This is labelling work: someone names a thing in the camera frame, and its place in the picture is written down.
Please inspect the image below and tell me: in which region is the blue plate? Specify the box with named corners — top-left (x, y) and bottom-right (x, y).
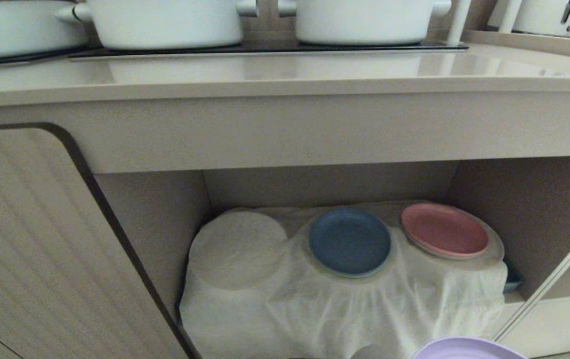
top-left (308, 208), bottom-right (392, 278)

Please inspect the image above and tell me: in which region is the pink plate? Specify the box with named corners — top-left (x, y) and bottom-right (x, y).
top-left (400, 202), bottom-right (490, 260)

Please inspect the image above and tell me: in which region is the lilac plate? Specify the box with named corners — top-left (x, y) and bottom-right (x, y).
top-left (411, 336), bottom-right (529, 359)

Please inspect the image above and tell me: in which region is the white cloth cover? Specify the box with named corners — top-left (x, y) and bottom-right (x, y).
top-left (179, 200), bottom-right (509, 359)

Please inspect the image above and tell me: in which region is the black induction cooktop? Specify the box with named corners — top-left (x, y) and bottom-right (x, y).
top-left (0, 41), bottom-right (470, 69)

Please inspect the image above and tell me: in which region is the white cooking pot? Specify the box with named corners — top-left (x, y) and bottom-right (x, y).
top-left (56, 0), bottom-right (259, 50)
top-left (278, 0), bottom-right (452, 46)

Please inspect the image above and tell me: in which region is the dark blue-grey dish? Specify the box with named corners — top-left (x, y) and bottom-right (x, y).
top-left (503, 259), bottom-right (524, 294)

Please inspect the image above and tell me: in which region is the beige ribbed cabinet door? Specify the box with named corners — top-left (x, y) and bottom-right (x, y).
top-left (0, 123), bottom-right (201, 359)

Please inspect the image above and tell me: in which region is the white shallow pan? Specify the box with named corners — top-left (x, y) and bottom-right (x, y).
top-left (0, 0), bottom-right (89, 62)

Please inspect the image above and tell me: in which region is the white toaster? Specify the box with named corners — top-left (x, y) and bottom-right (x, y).
top-left (487, 0), bottom-right (570, 40)

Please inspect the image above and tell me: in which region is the white utensil handle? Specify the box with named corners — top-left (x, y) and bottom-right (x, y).
top-left (447, 0), bottom-right (473, 46)

